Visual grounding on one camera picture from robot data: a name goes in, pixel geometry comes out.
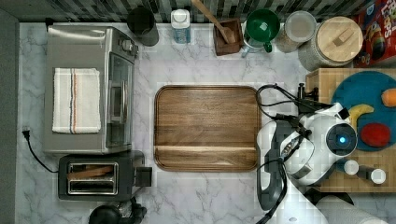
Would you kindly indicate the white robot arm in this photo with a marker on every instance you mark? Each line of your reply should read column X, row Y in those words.
column 296, row 153

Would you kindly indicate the wooden cutting board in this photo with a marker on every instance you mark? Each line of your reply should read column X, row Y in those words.
column 206, row 128

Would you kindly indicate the wooden spoon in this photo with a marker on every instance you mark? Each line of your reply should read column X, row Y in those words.
column 227, row 33

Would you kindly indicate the clear bottle white lid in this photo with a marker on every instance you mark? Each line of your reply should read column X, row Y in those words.
column 180, row 22

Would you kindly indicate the black cup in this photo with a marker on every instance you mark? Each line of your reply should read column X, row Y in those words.
column 142, row 24

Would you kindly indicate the black toaster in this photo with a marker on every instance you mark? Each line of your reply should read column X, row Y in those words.
column 103, row 178

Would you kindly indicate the green funnel pitcher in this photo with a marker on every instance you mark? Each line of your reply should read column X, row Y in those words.
column 262, row 26

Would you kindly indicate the stainless toaster oven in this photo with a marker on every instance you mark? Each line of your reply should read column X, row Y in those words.
column 112, row 53

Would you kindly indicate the white striped dish towel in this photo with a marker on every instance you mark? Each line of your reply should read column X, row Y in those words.
column 76, row 101

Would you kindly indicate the light wooden block counter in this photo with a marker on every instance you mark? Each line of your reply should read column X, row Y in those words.
column 326, row 80

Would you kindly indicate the glass jar clear lid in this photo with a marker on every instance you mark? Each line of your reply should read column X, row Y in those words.
column 298, row 28

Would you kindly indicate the yellow banana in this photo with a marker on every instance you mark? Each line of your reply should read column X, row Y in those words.
column 356, row 111

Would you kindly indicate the jar with wooden lid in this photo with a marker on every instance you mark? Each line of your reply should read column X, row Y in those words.
column 336, row 42

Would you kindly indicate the white-capped shaker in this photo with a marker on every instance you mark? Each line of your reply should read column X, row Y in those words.
column 376, row 175
column 349, row 167

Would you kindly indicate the blue round plate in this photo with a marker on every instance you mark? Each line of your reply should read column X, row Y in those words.
column 366, row 88

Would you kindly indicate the paper towel roll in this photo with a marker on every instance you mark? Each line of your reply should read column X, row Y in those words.
column 338, row 211

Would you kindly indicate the orange fruit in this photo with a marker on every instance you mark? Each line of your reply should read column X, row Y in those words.
column 388, row 97

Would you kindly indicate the red cereal box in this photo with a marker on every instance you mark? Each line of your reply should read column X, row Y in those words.
column 378, row 25

